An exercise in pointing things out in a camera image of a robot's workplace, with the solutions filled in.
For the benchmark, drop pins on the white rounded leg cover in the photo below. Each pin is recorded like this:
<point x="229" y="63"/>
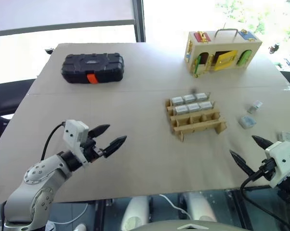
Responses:
<point x="199" y="207"/>
<point x="135" y="213"/>

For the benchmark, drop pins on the small black background object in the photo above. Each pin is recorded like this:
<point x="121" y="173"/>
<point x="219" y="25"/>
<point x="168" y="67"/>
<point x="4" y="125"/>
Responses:
<point x="48" y="50"/>

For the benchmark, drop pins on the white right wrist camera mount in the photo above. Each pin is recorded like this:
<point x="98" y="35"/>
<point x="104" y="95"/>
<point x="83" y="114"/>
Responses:
<point x="283" y="161"/>

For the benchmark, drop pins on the wooden rack tray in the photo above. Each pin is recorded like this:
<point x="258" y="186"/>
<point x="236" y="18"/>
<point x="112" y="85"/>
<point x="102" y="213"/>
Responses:
<point x="198" y="122"/>

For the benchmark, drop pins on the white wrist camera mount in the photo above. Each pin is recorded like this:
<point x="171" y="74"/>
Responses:
<point x="74" y="134"/>
<point x="283" y="161"/>

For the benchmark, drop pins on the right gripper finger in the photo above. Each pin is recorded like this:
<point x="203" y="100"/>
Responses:
<point x="261" y="142"/>
<point x="242" y="163"/>

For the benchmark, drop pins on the small dark background figure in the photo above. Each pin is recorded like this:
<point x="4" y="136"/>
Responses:
<point x="274" y="48"/>

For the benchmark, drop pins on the black chair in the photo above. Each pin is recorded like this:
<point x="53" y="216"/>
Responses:
<point x="7" y="93"/>

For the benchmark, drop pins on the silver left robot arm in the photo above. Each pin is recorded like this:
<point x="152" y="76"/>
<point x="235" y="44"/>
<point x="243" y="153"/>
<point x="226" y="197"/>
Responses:
<point x="39" y="183"/>

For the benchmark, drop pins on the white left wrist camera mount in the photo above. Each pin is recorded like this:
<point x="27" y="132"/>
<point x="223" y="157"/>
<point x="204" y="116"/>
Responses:
<point x="74" y="134"/>

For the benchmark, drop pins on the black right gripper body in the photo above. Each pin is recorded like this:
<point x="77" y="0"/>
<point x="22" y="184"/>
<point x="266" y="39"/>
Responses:
<point x="270" y="168"/>

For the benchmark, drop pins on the dark window frame post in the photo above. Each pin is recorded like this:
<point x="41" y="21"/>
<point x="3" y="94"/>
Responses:
<point x="138" y="20"/>

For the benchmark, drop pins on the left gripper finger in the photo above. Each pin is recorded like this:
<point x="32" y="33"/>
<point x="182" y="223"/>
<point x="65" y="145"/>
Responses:
<point x="114" y="145"/>
<point x="99" y="130"/>

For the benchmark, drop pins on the black case with orange latch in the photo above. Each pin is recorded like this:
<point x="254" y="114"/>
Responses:
<point x="93" y="67"/>

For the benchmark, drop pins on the grey window frame bar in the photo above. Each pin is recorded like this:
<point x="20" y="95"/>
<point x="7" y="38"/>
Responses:
<point x="63" y="27"/>

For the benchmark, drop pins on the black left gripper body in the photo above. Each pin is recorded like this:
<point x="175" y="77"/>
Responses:
<point x="90" y="150"/>

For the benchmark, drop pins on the grey robot torso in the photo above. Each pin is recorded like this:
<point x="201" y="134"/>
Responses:
<point x="188" y="226"/>

